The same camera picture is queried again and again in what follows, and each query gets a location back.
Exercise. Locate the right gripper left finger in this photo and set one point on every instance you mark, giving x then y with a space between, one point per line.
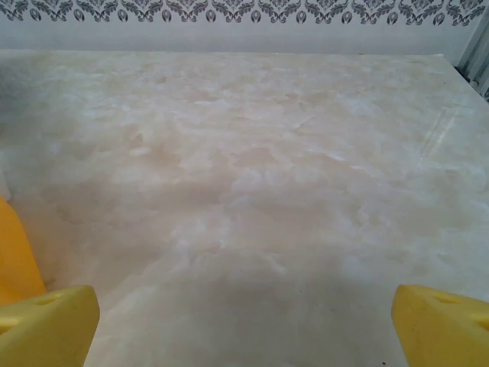
46 329

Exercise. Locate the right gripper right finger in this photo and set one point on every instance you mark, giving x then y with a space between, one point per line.
443 332

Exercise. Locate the yellow plastic bin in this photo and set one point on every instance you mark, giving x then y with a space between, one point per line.
17 252

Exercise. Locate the aluminium frame post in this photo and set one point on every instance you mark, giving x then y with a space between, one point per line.
475 42

